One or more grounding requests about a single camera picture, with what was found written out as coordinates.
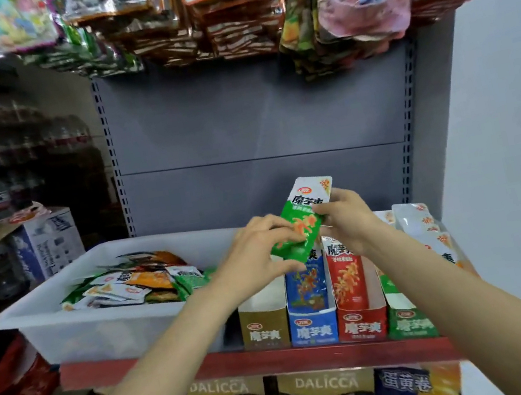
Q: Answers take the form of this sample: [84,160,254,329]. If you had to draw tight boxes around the blue snack packets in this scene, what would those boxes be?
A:
[279,244,334,316]

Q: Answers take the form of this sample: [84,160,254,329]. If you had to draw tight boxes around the pile of snack packets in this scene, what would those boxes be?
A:
[54,239,221,323]

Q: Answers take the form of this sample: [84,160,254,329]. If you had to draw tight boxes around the red display box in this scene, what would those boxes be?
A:
[327,264,395,347]

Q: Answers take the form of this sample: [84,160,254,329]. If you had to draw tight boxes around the white plastic bin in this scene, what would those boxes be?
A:
[0,219,261,382]

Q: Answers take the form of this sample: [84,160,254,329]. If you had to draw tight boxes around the person's right hand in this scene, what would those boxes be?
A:
[310,180,392,265]

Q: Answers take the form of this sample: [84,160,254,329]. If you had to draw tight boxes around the row of hanging green bags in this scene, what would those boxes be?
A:
[14,6,144,93]

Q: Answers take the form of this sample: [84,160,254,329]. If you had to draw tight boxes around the yellow blue biscuit carton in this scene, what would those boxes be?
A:
[369,353,468,395]

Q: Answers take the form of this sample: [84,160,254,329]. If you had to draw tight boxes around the person's right forearm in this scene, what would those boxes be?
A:
[363,209,521,395]

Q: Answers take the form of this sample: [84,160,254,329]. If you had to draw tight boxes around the white blue carton box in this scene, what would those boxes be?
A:
[0,194,92,294]

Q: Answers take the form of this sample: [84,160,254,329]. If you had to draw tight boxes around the green display box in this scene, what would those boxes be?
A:
[377,266,443,345]

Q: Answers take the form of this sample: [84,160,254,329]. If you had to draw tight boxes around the orange snack packets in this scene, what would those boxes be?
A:
[391,194,467,276]

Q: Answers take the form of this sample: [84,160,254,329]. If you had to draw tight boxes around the row of hanging brown bags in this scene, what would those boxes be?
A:
[55,0,300,89]

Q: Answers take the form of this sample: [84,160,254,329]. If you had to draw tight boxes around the gold display box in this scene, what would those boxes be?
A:
[232,271,298,356]

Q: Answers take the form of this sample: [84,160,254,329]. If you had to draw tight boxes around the person's left hand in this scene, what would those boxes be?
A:
[200,208,316,309]

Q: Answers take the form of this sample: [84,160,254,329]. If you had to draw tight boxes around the hanging pastel candy bag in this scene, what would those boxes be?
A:
[0,0,64,58]

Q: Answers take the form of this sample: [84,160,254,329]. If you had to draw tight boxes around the hanging yellow green snack bags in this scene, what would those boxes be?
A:
[271,0,360,86]

